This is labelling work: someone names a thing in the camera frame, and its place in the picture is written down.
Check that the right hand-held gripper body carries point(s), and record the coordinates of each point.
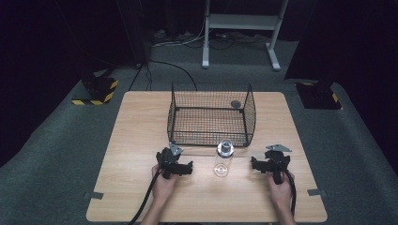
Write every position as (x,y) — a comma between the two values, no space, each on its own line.
(277,161)

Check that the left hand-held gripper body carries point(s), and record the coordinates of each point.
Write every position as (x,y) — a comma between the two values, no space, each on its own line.
(167,161)

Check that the person's left hand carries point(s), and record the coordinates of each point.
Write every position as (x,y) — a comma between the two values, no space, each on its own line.
(164,187)

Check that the person's right hand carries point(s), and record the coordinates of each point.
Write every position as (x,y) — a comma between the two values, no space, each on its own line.
(281,193)

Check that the grey tape strip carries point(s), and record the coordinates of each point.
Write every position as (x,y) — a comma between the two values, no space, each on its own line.
(95,195)
(316,192)

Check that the dark round disc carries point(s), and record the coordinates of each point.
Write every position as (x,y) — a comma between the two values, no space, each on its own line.
(235,104)

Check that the black yellow striped base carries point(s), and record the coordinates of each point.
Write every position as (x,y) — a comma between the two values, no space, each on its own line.
(319,95)
(100,90)

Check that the white metal stand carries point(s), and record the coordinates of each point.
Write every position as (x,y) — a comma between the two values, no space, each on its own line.
(242,22)

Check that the dark curtain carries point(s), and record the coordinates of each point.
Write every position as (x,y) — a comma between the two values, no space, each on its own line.
(359,47)
(40,62)

